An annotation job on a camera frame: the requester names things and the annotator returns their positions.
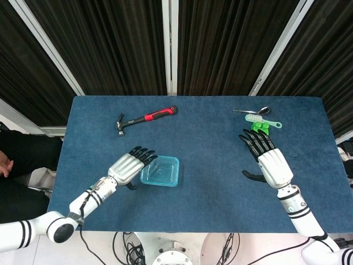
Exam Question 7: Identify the black red claw hammer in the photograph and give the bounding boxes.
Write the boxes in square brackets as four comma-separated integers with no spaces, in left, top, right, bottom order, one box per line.
[115,105,179,137]

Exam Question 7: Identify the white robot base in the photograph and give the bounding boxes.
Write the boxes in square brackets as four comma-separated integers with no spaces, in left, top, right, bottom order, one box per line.
[133,232,236,265]

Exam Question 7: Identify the black cable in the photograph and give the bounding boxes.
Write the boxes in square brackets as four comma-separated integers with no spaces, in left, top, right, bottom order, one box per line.
[79,224,147,265]
[247,236,314,263]
[216,233,241,265]

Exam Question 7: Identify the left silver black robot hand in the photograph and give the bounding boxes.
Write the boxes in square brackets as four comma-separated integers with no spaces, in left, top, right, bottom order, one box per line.
[107,146,159,191]

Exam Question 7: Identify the clear container with teal lid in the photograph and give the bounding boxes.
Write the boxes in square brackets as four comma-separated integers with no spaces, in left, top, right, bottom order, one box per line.
[140,155,180,188]

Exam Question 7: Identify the white frame post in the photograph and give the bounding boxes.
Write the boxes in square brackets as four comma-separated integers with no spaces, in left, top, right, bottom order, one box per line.
[8,0,85,97]
[161,0,180,97]
[248,0,315,97]

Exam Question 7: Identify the metal spoon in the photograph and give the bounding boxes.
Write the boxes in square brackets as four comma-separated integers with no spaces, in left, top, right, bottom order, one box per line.
[233,106,272,116]

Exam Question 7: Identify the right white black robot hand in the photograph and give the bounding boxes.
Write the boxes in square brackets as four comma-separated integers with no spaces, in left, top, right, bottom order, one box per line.
[238,128,294,190]

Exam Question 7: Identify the light green cleaning brush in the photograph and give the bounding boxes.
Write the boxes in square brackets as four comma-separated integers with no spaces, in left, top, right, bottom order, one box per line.
[245,114,283,129]

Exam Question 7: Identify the person in black clothes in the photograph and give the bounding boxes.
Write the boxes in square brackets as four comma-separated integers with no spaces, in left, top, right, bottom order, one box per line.
[0,129,63,225]

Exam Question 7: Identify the left arm wire harness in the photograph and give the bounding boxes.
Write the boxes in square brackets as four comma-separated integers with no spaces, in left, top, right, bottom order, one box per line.
[78,185,97,225]

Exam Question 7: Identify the blue table cloth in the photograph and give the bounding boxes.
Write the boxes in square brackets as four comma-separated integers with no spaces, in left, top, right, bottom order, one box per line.
[47,96,338,234]

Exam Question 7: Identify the dark pleated curtain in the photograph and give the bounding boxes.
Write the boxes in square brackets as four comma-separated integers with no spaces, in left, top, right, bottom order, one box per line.
[0,0,76,127]
[178,0,300,97]
[24,0,168,96]
[258,0,353,139]

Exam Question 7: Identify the green building block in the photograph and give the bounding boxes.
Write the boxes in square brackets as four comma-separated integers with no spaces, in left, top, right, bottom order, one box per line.
[250,122,270,136]

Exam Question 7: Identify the grey metal frame rail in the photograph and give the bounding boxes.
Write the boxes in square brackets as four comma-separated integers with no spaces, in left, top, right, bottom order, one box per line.
[0,98,67,137]

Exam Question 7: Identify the clear blue plastic container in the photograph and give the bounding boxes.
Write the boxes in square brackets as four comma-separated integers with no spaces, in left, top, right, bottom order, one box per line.
[141,157,179,187]

